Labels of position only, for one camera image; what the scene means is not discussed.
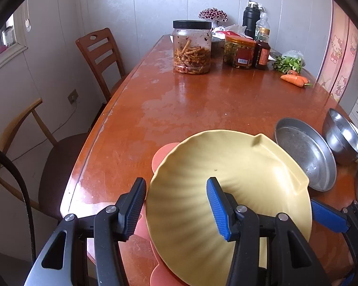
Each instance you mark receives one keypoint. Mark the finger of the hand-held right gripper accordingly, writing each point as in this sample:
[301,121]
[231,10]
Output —
[328,219]

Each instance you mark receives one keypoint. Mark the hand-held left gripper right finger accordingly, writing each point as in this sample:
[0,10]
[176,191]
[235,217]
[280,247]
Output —
[217,208]

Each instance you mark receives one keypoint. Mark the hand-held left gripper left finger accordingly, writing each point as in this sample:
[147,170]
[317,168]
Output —
[134,211]

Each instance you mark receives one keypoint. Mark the yellow ribbed plate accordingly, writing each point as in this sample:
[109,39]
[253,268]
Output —
[197,166]

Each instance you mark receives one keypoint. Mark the steel plate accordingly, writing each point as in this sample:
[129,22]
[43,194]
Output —
[301,149]

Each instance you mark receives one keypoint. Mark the light wood curved chair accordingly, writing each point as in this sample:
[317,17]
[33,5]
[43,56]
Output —
[59,166]

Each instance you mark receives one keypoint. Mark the carrot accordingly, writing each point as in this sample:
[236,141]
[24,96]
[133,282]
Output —
[292,80]
[301,76]

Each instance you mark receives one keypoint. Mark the orange-lid pickle jar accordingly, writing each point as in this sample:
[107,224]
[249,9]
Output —
[238,52]

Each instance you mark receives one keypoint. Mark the dark sauce bottle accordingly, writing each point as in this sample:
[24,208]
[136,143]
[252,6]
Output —
[262,56]

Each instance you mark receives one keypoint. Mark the black-lid pickle jar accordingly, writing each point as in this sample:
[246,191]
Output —
[192,50]

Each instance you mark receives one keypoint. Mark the brown slatted wooden chair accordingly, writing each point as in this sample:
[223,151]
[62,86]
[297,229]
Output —
[103,53]

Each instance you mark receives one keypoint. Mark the bag of green vegetables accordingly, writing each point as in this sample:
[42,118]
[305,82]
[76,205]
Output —
[289,62]

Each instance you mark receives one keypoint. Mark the small steel bowl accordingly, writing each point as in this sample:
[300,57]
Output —
[217,43]

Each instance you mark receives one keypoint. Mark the pink cartoon cat wardrobe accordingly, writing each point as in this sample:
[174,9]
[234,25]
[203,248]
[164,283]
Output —
[337,47]

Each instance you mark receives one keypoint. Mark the red tissue pack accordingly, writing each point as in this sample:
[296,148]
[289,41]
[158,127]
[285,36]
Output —
[223,33]

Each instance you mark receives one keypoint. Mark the clear plastic bottle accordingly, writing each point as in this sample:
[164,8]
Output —
[262,25]

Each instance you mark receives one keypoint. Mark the black thermos flask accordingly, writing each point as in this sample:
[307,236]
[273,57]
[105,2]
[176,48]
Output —
[250,20]

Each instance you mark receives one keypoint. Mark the artificial flower decoration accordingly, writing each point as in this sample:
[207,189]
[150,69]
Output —
[213,15]

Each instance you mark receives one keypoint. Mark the window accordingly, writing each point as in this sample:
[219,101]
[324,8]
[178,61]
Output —
[6,38]

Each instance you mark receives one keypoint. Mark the beige wall socket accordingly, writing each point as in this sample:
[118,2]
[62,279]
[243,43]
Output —
[73,96]

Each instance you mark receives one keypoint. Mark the white wall socket with plug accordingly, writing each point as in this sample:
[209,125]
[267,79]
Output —
[253,4]

